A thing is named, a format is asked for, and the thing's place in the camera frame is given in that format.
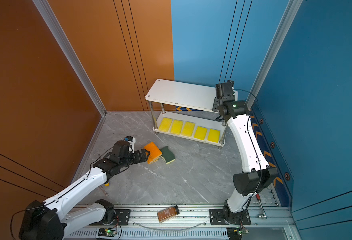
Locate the aluminium corner post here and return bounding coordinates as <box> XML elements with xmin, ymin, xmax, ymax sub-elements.
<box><xmin>33</xmin><ymin>0</ymin><xmax>107</xmax><ymax>117</ymax></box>
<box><xmin>247</xmin><ymin>0</ymin><xmax>303</xmax><ymax>109</ymax></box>

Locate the right green circuit board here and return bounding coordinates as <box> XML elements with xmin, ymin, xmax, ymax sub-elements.
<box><xmin>227</xmin><ymin>228</ymin><xmax>249</xmax><ymax>240</ymax></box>

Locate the green circuit board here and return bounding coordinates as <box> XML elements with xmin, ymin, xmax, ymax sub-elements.
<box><xmin>97</xmin><ymin>229</ymin><xmax>118</xmax><ymax>238</ymax></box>
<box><xmin>227</xmin><ymin>228</ymin><xmax>249</xmax><ymax>240</ymax></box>

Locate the orange scrub sponge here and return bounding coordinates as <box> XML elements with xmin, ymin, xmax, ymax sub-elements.
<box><xmin>147</xmin><ymin>158</ymin><xmax>159</xmax><ymax>164</ymax></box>
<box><xmin>144</xmin><ymin>142</ymin><xmax>162</xmax><ymax>159</ymax></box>

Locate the red handled ratchet wrench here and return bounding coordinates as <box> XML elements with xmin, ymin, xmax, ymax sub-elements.
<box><xmin>256</xmin><ymin>193</ymin><xmax>267</xmax><ymax>219</ymax></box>

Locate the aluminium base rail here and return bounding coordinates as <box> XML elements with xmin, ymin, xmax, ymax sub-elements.
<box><xmin>67</xmin><ymin>204</ymin><xmax>301</xmax><ymax>240</ymax></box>

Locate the white two-tier metal shelf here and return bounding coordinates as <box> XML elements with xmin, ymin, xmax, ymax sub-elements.
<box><xmin>145</xmin><ymin>79</ymin><xmax>227</xmax><ymax>148</ymax></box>

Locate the top orange scrub sponge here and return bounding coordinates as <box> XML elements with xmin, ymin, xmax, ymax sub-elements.
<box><xmin>144</xmin><ymin>142</ymin><xmax>162</xmax><ymax>159</ymax></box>

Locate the aluminium corner post right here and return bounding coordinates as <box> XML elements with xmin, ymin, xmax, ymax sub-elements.
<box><xmin>247</xmin><ymin>0</ymin><xmax>303</xmax><ymax>109</ymax></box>

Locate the yellow foam sponge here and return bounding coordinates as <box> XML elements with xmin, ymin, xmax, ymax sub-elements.
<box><xmin>194</xmin><ymin>126</ymin><xmax>208</xmax><ymax>141</ymax></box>
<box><xmin>207</xmin><ymin>129</ymin><xmax>221</xmax><ymax>143</ymax></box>

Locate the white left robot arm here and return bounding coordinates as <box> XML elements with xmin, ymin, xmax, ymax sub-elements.
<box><xmin>19</xmin><ymin>137</ymin><xmax>150</xmax><ymax>240</ymax></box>

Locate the left green circuit board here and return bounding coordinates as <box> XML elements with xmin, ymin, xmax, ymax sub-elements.
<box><xmin>97</xmin><ymin>229</ymin><xmax>118</xmax><ymax>238</ymax></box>

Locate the large yellow coarse sponge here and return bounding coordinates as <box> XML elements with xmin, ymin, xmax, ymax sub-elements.
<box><xmin>181</xmin><ymin>122</ymin><xmax>196</xmax><ymax>138</ymax></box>

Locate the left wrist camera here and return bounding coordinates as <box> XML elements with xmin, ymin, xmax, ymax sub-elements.
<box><xmin>124</xmin><ymin>136</ymin><xmax>136</xmax><ymax>152</ymax></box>

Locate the middle orange scrub sponge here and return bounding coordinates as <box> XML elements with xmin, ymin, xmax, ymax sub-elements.
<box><xmin>147</xmin><ymin>158</ymin><xmax>159</xmax><ymax>164</ymax></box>

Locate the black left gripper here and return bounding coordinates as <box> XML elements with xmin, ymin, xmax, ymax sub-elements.
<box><xmin>120</xmin><ymin>148</ymin><xmax>150</xmax><ymax>170</ymax></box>

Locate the aluminium corner post left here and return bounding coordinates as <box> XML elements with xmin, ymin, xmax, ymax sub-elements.
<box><xmin>33</xmin><ymin>0</ymin><xmax>107</xmax><ymax>117</ymax></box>

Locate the brown spice jar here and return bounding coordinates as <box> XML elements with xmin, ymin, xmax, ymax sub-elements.
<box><xmin>157</xmin><ymin>206</ymin><xmax>180</xmax><ymax>223</ymax></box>

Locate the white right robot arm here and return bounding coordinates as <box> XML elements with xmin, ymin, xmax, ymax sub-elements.
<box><xmin>213</xmin><ymin>80</ymin><xmax>278</xmax><ymax>225</ymax></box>

